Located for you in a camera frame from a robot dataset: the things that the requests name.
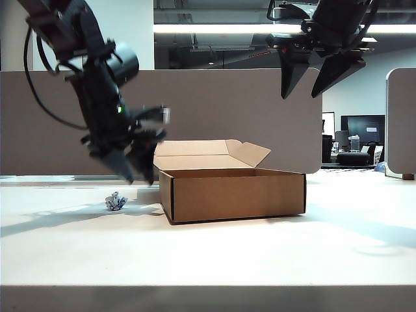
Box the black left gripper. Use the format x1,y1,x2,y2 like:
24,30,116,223
80,122,167,187

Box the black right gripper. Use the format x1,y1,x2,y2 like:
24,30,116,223
265,18,378,100

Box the grey office chair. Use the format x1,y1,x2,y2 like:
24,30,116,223
335,131,349,150

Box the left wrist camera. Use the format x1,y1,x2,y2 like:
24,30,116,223
129,104,172,126

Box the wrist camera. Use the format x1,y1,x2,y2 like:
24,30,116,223
129,104,172,126
266,0,315,21

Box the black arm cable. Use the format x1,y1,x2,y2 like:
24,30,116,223
24,27,90,131
357,0,382,40

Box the black round ottoman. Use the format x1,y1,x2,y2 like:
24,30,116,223
337,152,372,166

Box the white-framed monitor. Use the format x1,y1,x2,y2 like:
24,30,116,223
322,112,336,136

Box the small blue-printed paper ball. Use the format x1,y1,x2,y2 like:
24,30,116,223
104,191,129,212

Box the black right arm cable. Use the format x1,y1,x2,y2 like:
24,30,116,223
357,0,382,40

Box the long linear ceiling light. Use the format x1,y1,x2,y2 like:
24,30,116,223
153,23,416,34

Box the brown open cardboard box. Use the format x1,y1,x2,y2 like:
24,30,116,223
151,138,307,225

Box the black wall display screen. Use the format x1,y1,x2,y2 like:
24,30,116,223
341,114,387,144

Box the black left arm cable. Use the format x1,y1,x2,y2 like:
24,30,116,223
24,27,90,131

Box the grey divider panel white edge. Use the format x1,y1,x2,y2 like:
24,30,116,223
385,67,416,180

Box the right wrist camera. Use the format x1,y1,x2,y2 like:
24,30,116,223
266,0,315,21

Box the wide grey desk divider panel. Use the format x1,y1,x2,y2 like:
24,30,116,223
0,68,325,176

